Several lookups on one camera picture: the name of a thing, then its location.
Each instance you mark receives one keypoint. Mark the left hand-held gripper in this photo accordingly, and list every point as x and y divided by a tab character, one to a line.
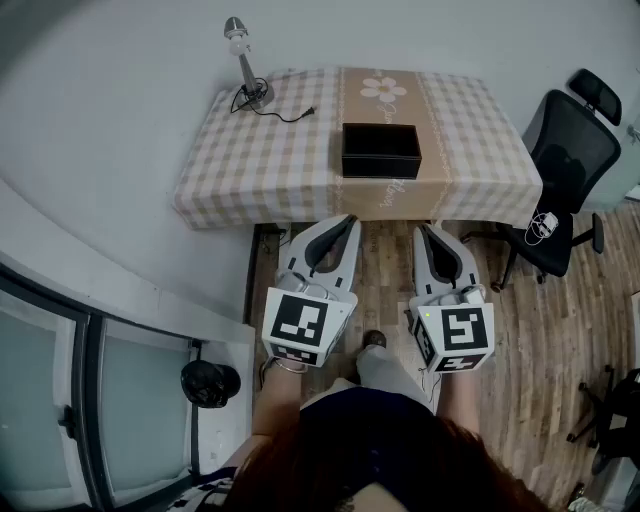
295	320

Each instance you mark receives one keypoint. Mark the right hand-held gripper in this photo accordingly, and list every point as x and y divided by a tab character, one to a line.
465	330

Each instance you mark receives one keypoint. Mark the black tissue box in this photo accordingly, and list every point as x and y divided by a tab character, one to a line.
380	150

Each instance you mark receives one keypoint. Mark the person's right forearm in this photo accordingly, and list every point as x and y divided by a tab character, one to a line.
457	400

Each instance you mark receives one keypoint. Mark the person's left forearm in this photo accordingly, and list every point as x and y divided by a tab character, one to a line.
277	400

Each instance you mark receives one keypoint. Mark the dark table leg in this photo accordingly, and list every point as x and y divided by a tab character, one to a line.
251	275

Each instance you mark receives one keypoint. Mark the person's dark shoe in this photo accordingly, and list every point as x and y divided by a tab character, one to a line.
375	339

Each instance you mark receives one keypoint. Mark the checkered flower tablecloth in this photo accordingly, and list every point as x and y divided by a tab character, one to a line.
270	170

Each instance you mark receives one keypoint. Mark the person's grey trouser leg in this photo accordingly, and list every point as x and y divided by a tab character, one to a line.
385	370

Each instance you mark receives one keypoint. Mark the person's dark top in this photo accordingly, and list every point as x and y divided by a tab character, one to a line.
360	415

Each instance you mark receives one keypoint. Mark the black mesh office chair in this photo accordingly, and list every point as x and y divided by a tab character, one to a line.
570	150

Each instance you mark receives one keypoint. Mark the metal desk lamp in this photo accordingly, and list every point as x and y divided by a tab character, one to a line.
247	75

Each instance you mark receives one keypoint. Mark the black swivel chair base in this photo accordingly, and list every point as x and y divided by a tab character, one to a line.
615	415

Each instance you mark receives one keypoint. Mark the black white patterned bag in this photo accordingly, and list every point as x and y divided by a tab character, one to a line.
205	492

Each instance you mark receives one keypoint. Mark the dark framed glass window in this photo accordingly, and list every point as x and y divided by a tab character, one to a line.
85	400

